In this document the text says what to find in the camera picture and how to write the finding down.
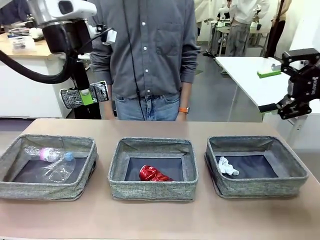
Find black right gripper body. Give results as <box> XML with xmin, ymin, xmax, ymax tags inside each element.
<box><xmin>287</xmin><ymin>63</ymin><xmax>320</xmax><ymax>103</ymax></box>

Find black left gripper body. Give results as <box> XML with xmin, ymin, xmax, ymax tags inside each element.
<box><xmin>42</xmin><ymin>19</ymin><xmax>92</xmax><ymax>91</ymax></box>

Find crushed black Pepsi can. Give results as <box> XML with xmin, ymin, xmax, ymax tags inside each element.
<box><xmin>59</xmin><ymin>80</ymin><xmax>110</xmax><ymax>110</ymax></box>

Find crushed clear plastic bottle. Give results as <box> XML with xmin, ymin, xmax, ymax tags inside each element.
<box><xmin>24</xmin><ymin>146</ymin><xmax>74</xmax><ymax>164</ymax></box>

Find clear plastic cup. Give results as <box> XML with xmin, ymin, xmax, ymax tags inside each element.
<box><xmin>41</xmin><ymin>156</ymin><xmax>77</xmax><ymax>183</ymax></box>

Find white paper ball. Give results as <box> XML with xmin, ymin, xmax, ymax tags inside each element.
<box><xmin>217</xmin><ymin>156</ymin><xmax>240</xmax><ymax>176</ymax></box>

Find crushed red can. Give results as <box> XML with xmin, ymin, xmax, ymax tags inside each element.
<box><xmin>139</xmin><ymin>164</ymin><xmax>175</xmax><ymax>183</ymax></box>

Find person's right forearm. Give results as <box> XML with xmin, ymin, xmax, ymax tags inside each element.
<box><xmin>89</xmin><ymin>47</ymin><xmax>114</xmax><ymax>103</ymax></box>

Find person's left forearm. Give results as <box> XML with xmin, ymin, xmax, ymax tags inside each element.
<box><xmin>177</xmin><ymin>47</ymin><xmax>201</xmax><ymax>109</ymax></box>

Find person's right hand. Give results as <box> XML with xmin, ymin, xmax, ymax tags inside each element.
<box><xmin>104</xmin><ymin>101</ymin><xmax>117</xmax><ymax>121</ymax></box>

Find black bag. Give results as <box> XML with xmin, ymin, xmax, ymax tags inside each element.
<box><xmin>74</xmin><ymin>104</ymin><xmax>102</xmax><ymax>120</ymax></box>

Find green sponge block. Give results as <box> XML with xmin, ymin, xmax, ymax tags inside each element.
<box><xmin>256</xmin><ymin>69</ymin><xmax>282</xmax><ymax>79</ymax></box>

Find background person beige top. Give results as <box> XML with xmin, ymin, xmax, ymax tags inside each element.
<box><xmin>266</xmin><ymin>0</ymin><xmax>292</xmax><ymax>58</ymax></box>

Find white background table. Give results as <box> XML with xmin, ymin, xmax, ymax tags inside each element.
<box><xmin>215</xmin><ymin>56</ymin><xmax>320</xmax><ymax>123</ymax></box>

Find white counter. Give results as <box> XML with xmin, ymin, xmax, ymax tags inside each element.
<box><xmin>0</xmin><ymin>32</ymin><xmax>76</xmax><ymax>119</ymax></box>

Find background person white shirt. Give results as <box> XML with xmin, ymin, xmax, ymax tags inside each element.
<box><xmin>226</xmin><ymin>0</ymin><xmax>270</xmax><ymax>57</ymax></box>

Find person in grey shirt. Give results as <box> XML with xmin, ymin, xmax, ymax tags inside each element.
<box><xmin>89</xmin><ymin>0</ymin><xmax>201</xmax><ymax>122</ymax></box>

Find grey fabric basket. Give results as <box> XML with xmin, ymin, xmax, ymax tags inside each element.
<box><xmin>204</xmin><ymin>134</ymin><xmax>310</xmax><ymax>200</ymax></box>
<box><xmin>0</xmin><ymin>133</ymin><xmax>99</xmax><ymax>202</ymax></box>
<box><xmin>107</xmin><ymin>136</ymin><xmax>198</xmax><ymax>202</ymax></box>

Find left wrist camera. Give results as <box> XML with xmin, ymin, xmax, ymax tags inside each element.
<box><xmin>96</xmin><ymin>23</ymin><xmax>118</xmax><ymax>46</ymax></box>

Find left arm black hose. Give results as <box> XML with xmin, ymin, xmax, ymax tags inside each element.
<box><xmin>0</xmin><ymin>49</ymin><xmax>76</xmax><ymax>85</ymax></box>

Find thin black cord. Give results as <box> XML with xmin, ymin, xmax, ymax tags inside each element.
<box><xmin>121</xmin><ymin>0</ymin><xmax>146</xmax><ymax>120</ymax></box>

